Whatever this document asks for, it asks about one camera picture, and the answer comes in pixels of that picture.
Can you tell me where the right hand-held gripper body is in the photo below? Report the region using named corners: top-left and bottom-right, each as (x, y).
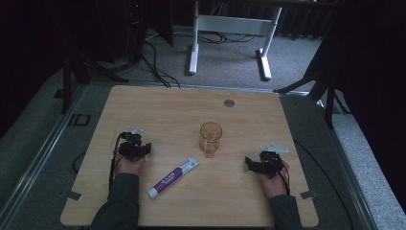
top-left (254, 142), bottom-right (290, 180)

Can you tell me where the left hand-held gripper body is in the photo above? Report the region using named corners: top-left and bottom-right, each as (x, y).
top-left (118, 126), bottom-right (148, 162)

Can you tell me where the person's left hand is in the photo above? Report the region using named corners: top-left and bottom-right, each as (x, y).
top-left (113, 150), bottom-right (147, 177)

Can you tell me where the person's right hand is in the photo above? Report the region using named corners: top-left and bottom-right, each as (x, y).
top-left (256, 160), bottom-right (291, 199)

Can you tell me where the white purple toothpaste tube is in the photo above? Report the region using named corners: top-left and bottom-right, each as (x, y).
top-left (147, 156), bottom-right (200, 199)

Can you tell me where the grey tape piece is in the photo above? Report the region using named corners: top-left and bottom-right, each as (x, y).
top-left (299, 190), bottom-right (319, 200)
top-left (58, 189), bottom-right (83, 202)

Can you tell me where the black metal stand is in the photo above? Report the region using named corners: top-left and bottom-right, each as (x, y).
top-left (273, 60), bottom-right (351, 130)
top-left (59, 28), bottom-right (129, 115)

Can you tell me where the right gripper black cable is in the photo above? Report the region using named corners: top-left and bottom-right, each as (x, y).
top-left (277, 162), bottom-right (292, 196)

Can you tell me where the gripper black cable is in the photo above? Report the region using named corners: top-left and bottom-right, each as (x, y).
top-left (277, 162), bottom-right (292, 196)
top-left (107, 131), bottom-right (126, 194)

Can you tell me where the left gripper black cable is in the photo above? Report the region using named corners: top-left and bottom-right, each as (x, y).
top-left (107, 131), bottom-right (126, 194)

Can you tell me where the thin black floor cable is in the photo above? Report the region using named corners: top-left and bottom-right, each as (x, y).
top-left (72, 150), bottom-right (88, 175)
top-left (292, 139), bottom-right (356, 230)

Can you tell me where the black floor cable bundle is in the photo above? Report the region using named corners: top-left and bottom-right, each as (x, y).
top-left (140, 30), bottom-right (182, 89)

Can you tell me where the white desk frame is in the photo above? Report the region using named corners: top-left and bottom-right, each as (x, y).
top-left (186, 0), bottom-right (283, 81)

